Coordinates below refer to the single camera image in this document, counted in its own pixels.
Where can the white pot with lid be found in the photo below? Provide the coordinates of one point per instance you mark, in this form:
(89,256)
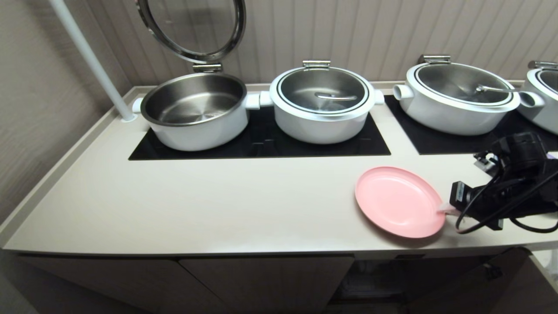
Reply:
(444,115)
(322,126)
(540,115)

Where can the pink plastic plate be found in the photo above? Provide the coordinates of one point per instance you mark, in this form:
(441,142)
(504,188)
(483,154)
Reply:
(392,200)

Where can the black induction cooktop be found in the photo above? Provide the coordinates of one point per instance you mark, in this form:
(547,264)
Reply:
(440,141)
(261,146)

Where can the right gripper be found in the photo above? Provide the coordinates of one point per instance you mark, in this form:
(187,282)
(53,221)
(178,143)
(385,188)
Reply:
(458,196)

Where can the round glass lid steel rim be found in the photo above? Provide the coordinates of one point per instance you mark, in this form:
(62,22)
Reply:
(192,26)

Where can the white pot without lid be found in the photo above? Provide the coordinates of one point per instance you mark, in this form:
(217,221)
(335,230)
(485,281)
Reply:
(196,131)

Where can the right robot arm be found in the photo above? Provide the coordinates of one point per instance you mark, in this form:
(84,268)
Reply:
(525,152)

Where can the white pole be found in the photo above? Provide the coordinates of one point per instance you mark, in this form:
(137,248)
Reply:
(93,61)

